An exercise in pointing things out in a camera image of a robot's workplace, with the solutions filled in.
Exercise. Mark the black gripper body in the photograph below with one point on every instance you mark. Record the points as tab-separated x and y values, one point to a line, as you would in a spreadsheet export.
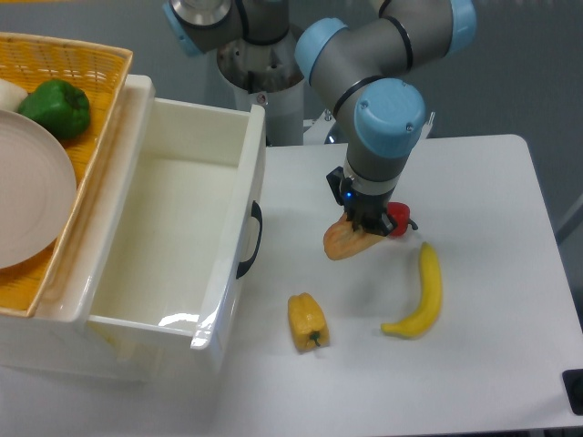
349	196

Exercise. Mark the orange triangle bread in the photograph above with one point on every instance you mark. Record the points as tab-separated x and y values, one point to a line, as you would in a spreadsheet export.
341	241

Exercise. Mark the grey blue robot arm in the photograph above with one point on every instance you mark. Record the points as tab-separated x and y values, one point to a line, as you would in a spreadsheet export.
357	74

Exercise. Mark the white open upper drawer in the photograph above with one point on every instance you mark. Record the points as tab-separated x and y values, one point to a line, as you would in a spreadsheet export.
185	226

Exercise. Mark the white drawer cabinet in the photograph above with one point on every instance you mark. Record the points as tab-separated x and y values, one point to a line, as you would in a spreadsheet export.
61	337

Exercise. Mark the red bell pepper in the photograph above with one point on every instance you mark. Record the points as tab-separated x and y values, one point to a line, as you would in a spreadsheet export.
401	214

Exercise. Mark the yellow banana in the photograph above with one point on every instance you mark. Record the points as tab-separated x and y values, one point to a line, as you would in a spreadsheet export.
423	318

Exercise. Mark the yellow bell pepper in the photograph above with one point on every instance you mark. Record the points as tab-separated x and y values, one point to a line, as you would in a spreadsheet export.
309	328

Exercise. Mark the black object at table edge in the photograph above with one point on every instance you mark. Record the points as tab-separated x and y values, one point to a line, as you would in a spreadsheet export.
573	382

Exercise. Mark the yellow woven basket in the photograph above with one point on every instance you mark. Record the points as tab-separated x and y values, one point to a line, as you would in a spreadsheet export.
100	71

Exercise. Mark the green bell pepper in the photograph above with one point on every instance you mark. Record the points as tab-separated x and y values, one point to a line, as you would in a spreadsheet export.
59	107

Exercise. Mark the pink plate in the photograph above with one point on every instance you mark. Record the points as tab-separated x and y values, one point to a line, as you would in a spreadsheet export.
38	188

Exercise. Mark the white round food item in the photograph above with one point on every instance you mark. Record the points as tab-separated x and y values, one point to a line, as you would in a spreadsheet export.
11	95

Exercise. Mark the black drawer handle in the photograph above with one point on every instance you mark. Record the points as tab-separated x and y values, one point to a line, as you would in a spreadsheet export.
254	243

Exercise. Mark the white metal table bracket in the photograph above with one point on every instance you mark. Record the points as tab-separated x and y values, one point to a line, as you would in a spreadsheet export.
427	126

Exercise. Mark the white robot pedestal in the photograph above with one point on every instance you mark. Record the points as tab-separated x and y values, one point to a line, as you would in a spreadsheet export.
280	114

